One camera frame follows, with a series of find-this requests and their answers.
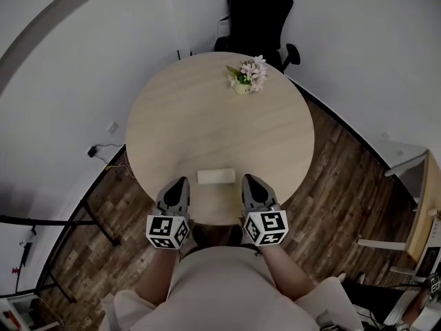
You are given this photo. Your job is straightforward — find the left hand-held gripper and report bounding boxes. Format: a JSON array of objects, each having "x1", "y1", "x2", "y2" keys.
[{"x1": 145, "y1": 177, "x2": 192, "y2": 251}]

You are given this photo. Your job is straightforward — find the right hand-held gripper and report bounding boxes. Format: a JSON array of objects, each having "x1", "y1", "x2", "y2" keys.
[{"x1": 240, "y1": 174, "x2": 289, "y2": 247}]

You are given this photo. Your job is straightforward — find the small white box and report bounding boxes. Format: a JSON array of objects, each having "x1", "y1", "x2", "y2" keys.
[{"x1": 196, "y1": 167, "x2": 236, "y2": 185}]

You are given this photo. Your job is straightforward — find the person's right forearm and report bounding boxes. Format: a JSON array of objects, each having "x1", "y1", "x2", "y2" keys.
[{"x1": 256, "y1": 243, "x2": 316, "y2": 303}]

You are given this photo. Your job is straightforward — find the person's left forearm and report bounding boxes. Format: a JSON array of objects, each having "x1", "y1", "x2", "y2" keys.
[{"x1": 137, "y1": 245, "x2": 189, "y2": 310}]

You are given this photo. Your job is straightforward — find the person's dark trousers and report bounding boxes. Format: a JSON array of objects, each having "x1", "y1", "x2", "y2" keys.
[{"x1": 191, "y1": 224, "x2": 244, "y2": 248}]

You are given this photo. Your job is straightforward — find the person's light shirt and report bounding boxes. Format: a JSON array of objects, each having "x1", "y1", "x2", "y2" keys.
[{"x1": 101, "y1": 245, "x2": 365, "y2": 331}]

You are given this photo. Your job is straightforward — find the potted pink flower plant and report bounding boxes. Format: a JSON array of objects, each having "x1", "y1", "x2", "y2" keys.
[{"x1": 225, "y1": 54, "x2": 269, "y2": 95}]

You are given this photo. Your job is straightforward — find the small black device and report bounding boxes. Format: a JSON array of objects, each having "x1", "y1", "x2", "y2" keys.
[{"x1": 20, "y1": 241, "x2": 35, "y2": 268}]

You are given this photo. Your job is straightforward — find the wooden desk with white legs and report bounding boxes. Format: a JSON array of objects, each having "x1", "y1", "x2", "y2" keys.
[{"x1": 356, "y1": 143, "x2": 441, "y2": 279}]

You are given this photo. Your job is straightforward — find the white microwave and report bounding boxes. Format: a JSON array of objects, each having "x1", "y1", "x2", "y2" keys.
[{"x1": 413, "y1": 245, "x2": 441, "y2": 282}]

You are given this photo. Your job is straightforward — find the black office chair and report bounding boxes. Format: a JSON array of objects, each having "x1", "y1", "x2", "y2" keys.
[{"x1": 214, "y1": 0, "x2": 301, "y2": 74}]

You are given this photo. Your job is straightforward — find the white low rack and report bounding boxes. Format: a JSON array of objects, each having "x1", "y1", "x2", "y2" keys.
[{"x1": 0, "y1": 294, "x2": 48, "y2": 331}]

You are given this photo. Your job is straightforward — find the black power cable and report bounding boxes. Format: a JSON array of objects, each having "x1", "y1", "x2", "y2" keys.
[{"x1": 94, "y1": 143, "x2": 134, "y2": 179}]

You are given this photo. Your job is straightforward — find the white desk with black frame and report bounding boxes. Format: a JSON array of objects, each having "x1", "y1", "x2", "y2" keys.
[{"x1": 0, "y1": 194, "x2": 121, "y2": 305}]

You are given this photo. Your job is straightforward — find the white wall panel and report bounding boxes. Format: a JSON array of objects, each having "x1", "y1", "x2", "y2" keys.
[{"x1": 216, "y1": 14, "x2": 231, "y2": 39}]

